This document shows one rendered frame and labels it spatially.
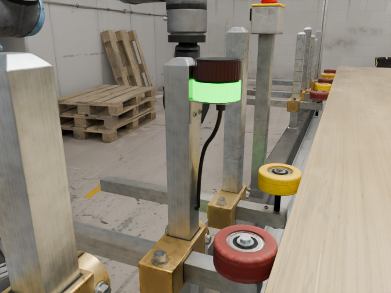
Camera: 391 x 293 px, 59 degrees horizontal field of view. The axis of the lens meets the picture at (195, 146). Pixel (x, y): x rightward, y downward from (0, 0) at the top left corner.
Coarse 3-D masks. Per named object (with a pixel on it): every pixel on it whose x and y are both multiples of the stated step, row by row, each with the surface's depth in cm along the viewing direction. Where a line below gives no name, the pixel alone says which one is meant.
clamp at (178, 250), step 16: (160, 240) 49; (176, 240) 49; (192, 240) 49; (208, 240) 53; (144, 256) 46; (176, 256) 46; (144, 272) 45; (160, 272) 44; (176, 272) 44; (144, 288) 45; (160, 288) 44; (176, 288) 45
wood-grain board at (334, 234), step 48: (336, 96) 144; (384, 96) 144; (336, 144) 82; (384, 144) 82; (336, 192) 57; (384, 192) 57; (288, 240) 44; (336, 240) 44; (384, 240) 44; (288, 288) 36; (336, 288) 36; (384, 288) 36
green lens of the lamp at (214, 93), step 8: (240, 80) 43; (200, 88) 41; (208, 88) 40; (216, 88) 40; (224, 88) 40; (232, 88) 40; (240, 88) 42; (200, 96) 41; (208, 96) 40; (216, 96) 40; (224, 96) 40; (232, 96) 41
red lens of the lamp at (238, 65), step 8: (200, 64) 40; (208, 64) 39; (216, 64) 39; (224, 64) 39; (232, 64) 40; (240, 64) 41; (200, 72) 40; (208, 72) 40; (216, 72) 39; (224, 72) 39; (232, 72) 40; (240, 72) 41; (208, 80) 40; (216, 80) 40; (224, 80) 40; (232, 80) 40
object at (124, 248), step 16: (80, 224) 55; (80, 240) 53; (96, 240) 52; (112, 240) 51; (128, 240) 51; (144, 240) 51; (112, 256) 51; (128, 256) 50; (192, 256) 47; (208, 256) 47; (192, 272) 46; (208, 272) 45; (224, 288) 44; (240, 288) 43; (256, 288) 42
